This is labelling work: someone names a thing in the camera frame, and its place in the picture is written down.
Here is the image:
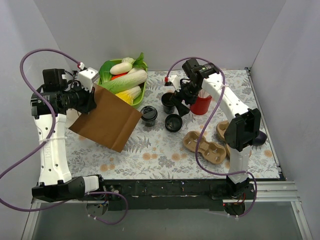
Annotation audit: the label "cardboard cup carrier tray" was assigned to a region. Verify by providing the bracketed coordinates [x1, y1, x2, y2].
[215, 120, 252, 159]

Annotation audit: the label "separated cardboard cup carrier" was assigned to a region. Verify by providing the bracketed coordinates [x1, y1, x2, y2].
[182, 131, 227, 165]

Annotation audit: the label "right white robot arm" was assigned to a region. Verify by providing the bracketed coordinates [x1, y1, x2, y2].
[164, 57, 261, 199]

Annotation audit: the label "black coffee cup lid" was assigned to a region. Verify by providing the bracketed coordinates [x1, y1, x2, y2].
[164, 114, 183, 133]

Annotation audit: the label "red straw holder cup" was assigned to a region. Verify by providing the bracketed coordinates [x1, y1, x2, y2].
[189, 96, 212, 116]

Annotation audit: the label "large napa cabbage toy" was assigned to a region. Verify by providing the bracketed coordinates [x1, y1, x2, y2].
[100, 69, 148, 94]

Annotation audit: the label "purple toy eggplant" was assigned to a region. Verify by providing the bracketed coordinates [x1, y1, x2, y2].
[252, 131, 268, 147]

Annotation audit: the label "green vegetable tray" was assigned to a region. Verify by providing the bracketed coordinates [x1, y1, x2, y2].
[96, 58, 148, 110]

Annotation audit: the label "brown paper takeout bag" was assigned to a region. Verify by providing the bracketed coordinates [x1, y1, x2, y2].
[69, 85, 142, 153]

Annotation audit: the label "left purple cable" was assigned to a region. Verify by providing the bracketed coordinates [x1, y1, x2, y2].
[0, 48, 129, 225]

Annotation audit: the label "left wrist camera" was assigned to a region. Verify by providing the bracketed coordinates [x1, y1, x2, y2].
[77, 67, 100, 93]

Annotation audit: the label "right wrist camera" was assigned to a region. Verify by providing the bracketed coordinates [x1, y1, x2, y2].
[164, 75, 181, 92]

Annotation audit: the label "floral table mat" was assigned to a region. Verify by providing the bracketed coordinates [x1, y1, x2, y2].
[64, 69, 280, 180]

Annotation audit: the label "black coffee cups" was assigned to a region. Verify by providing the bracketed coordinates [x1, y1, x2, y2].
[161, 92, 175, 115]

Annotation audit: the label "orange carrot toy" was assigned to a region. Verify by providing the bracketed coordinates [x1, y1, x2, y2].
[110, 72, 128, 81]

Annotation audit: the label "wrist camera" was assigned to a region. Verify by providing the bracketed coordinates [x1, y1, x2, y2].
[77, 67, 100, 93]
[164, 75, 181, 92]

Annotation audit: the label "white wrapped straws bundle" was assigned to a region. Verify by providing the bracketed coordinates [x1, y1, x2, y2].
[198, 89, 210, 99]

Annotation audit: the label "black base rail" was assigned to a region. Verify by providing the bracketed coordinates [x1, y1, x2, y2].
[77, 178, 258, 212]

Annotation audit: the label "white radish toy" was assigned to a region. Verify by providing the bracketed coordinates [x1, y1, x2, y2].
[110, 62, 133, 75]

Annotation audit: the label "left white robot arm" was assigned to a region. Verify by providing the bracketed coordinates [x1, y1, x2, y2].
[30, 68, 107, 203]

